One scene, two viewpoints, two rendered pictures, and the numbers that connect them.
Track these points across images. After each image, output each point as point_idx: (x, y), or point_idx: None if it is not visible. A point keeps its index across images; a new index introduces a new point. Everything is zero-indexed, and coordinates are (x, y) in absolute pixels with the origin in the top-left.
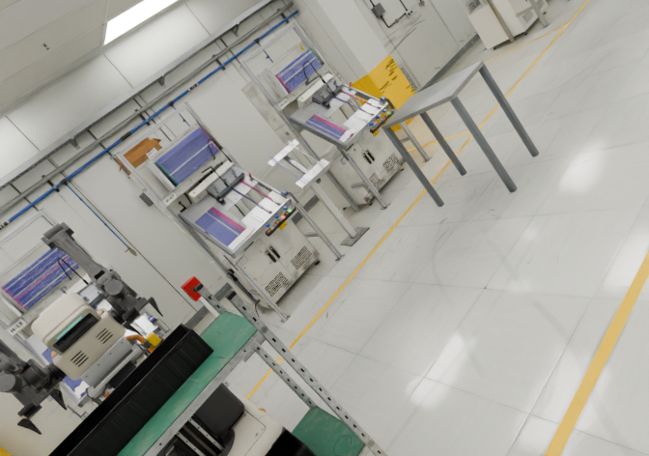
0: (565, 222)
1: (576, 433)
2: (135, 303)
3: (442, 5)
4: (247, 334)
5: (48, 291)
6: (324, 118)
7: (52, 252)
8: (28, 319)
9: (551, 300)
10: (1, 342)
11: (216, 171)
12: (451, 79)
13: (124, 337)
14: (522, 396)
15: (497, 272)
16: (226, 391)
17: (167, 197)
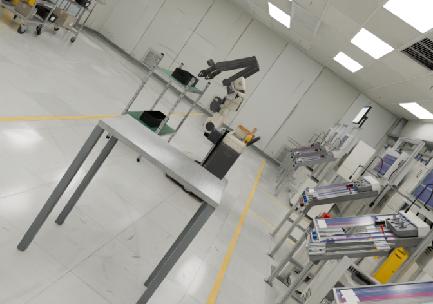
0: (27, 161)
1: (54, 115)
2: (205, 69)
3: None
4: (158, 67)
5: (377, 171)
6: (422, 296)
7: (393, 159)
8: (371, 174)
9: (50, 141)
10: (243, 75)
11: (419, 220)
12: (141, 141)
13: (223, 96)
14: (70, 131)
15: (78, 172)
16: (209, 158)
17: (407, 195)
